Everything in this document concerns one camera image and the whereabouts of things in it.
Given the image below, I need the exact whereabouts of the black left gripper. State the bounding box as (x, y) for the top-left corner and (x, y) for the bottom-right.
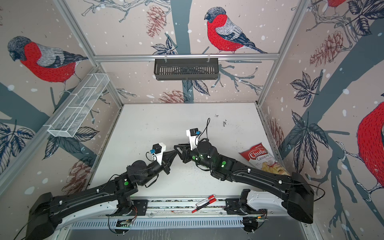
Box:
(139, 149), (178, 187)

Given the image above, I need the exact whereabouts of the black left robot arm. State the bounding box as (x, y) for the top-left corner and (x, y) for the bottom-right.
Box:
(25, 151), (177, 240)

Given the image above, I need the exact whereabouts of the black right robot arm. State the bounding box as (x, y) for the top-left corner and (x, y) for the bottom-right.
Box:
(174, 142), (314, 224)

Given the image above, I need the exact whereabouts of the red marker pen upper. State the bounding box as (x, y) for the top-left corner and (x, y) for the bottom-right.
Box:
(196, 194), (215, 206)

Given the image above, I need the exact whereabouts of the red marker pen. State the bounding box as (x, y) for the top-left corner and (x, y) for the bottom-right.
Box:
(196, 194), (215, 206)
(192, 198), (217, 214)

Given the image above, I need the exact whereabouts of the red marker pen lower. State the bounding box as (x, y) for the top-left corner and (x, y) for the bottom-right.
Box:
(192, 198), (217, 214)

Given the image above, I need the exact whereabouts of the red chips bag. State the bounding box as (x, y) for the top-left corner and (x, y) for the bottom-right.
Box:
(240, 143), (290, 176)

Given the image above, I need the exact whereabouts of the aluminium horizontal crossbar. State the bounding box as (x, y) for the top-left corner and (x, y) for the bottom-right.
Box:
(94, 53), (280, 63)

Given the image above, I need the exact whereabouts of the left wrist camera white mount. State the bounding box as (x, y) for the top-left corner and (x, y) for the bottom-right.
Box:
(150, 143), (166, 165)

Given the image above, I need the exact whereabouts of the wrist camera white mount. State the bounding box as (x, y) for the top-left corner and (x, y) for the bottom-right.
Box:
(186, 128), (201, 151)
(150, 143), (166, 165)

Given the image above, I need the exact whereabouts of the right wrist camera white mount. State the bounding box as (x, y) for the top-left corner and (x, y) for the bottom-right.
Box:
(186, 128), (201, 151)

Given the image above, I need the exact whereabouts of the black right camera cable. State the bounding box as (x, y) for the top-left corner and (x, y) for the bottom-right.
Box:
(197, 117), (211, 142)

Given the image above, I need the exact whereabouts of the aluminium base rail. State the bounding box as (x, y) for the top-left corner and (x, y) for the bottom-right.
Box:
(53, 196), (313, 232)

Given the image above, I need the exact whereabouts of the black wall basket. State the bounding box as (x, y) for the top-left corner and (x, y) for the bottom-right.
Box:
(154, 58), (219, 81)

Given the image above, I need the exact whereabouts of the white wire mesh basket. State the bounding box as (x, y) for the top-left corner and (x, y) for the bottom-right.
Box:
(48, 73), (110, 138)

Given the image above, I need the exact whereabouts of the aluminium frame corner post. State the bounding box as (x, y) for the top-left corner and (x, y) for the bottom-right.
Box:
(54, 0), (124, 109)

